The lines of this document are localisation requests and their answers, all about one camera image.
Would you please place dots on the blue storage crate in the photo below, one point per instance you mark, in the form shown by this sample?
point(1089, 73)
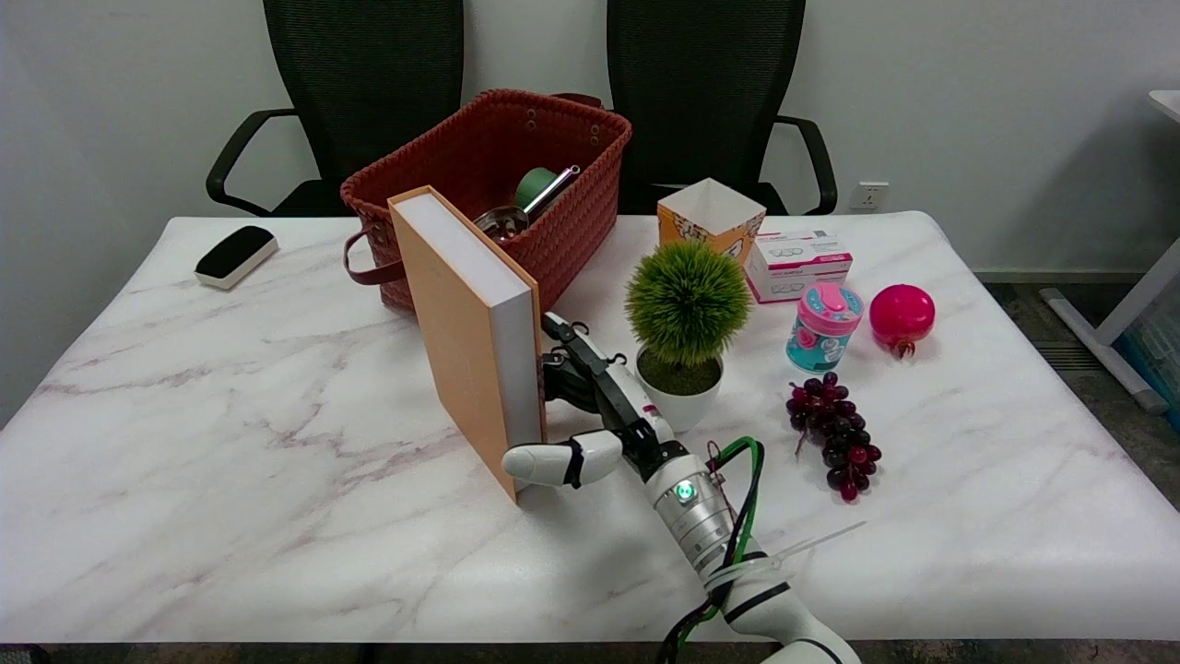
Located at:
point(1163, 355)

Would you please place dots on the steel ladle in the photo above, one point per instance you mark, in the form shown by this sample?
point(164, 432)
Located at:
point(502, 223)

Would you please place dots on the orange paper popcorn box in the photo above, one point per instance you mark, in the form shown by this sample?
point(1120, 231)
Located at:
point(691, 229)

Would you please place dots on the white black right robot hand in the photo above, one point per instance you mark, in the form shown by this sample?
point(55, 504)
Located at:
point(613, 392)

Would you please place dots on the red-brown woven basket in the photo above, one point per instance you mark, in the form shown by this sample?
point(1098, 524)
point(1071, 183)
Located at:
point(572, 231)

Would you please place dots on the white wall socket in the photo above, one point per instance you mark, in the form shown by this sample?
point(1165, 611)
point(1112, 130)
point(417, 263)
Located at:
point(868, 195)

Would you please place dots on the white desk frame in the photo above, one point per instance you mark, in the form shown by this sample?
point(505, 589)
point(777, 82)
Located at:
point(1088, 334)

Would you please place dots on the black mesh office chair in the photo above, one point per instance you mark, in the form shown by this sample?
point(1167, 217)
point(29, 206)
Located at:
point(705, 92)
point(369, 83)

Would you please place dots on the thick yellow book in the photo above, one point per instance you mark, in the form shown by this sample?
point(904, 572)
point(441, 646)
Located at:
point(452, 332)

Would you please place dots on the white pink carton box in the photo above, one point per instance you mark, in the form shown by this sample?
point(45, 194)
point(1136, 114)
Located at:
point(797, 263)

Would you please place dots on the pink toy pomegranate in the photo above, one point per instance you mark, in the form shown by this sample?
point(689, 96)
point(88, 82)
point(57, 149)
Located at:
point(902, 314)

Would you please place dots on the black white board eraser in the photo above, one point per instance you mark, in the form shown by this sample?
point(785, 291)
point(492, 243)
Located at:
point(235, 251)

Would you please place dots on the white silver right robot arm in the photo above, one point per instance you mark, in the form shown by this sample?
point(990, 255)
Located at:
point(696, 516)

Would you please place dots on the dark red grape bunch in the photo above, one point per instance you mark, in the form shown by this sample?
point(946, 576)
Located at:
point(834, 424)

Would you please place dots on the green ball plant white pot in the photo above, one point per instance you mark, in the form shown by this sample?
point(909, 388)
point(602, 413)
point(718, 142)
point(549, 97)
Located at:
point(689, 304)

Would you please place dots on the pink teal lidded cup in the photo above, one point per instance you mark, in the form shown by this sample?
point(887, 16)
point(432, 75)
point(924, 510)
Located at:
point(820, 337)

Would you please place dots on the white zip tie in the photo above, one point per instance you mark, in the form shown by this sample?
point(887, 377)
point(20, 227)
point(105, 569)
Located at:
point(820, 539)

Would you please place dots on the green cup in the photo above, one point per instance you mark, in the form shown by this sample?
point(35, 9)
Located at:
point(532, 186)

